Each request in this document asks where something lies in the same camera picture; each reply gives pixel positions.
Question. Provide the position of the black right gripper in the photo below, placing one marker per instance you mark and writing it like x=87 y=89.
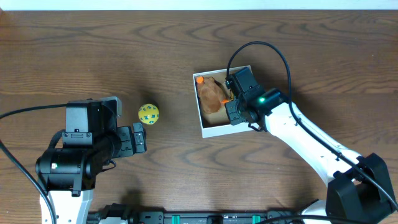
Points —
x=232 y=99

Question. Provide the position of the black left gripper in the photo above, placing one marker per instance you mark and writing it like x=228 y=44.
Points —
x=129 y=142

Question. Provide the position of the yellow ball with blue letters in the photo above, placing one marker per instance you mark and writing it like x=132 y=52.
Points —
x=148 y=113

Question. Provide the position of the brown plush toy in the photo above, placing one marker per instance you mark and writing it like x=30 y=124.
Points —
x=210 y=94

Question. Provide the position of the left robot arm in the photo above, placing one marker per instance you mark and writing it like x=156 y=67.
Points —
x=91 y=141

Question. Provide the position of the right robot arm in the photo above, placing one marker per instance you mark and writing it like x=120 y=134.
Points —
x=359 y=188

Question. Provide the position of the white cardboard box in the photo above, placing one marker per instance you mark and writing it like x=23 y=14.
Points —
x=217 y=123

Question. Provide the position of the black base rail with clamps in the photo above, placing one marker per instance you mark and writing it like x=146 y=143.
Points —
x=118 y=213

